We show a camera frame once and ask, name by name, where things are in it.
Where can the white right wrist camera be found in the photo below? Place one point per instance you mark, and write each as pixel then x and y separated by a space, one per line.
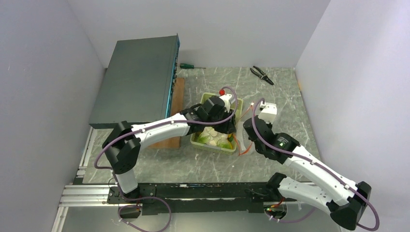
pixel 268 112

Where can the clear zip bag orange zipper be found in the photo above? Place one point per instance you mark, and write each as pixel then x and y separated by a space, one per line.
pixel 245 141

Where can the light green perforated basket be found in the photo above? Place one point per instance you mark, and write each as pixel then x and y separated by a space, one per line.
pixel 193 137

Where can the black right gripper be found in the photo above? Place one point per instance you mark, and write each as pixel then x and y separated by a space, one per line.
pixel 270 125

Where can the black handled pliers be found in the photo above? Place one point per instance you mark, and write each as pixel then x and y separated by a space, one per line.
pixel 261 74

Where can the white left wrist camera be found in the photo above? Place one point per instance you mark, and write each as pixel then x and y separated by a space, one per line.
pixel 228 99

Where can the white cauliflower with leaves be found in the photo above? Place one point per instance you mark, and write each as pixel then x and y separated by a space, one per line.
pixel 213 138

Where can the wooden board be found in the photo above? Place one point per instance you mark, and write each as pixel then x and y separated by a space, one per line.
pixel 176 106

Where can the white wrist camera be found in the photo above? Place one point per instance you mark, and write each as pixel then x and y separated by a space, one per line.
pixel 228 99
pixel 268 112

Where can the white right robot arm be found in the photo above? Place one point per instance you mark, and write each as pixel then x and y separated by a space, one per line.
pixel 341 198

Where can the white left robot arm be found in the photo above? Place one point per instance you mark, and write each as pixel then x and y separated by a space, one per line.
pixel 126 141

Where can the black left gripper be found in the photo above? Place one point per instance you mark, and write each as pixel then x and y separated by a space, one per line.
pixel 228 126

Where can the green handled screwdriver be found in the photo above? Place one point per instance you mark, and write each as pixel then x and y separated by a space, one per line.
pixel 189 66

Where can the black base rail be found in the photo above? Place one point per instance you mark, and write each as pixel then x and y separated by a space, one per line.
pixel 156 198

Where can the dark grey metal box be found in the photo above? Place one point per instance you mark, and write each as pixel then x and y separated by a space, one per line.
pixel 138 83

